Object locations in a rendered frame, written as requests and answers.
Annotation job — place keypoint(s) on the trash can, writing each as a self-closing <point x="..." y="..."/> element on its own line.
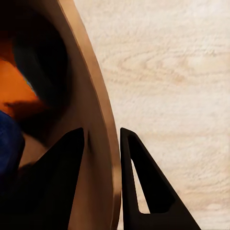
<point x="97" y="200"/>

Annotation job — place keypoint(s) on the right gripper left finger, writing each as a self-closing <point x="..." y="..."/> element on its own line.
<point x="42" y="198"/>

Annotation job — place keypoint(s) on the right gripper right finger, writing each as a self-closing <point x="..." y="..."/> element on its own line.
<point x="167" y="211"/>

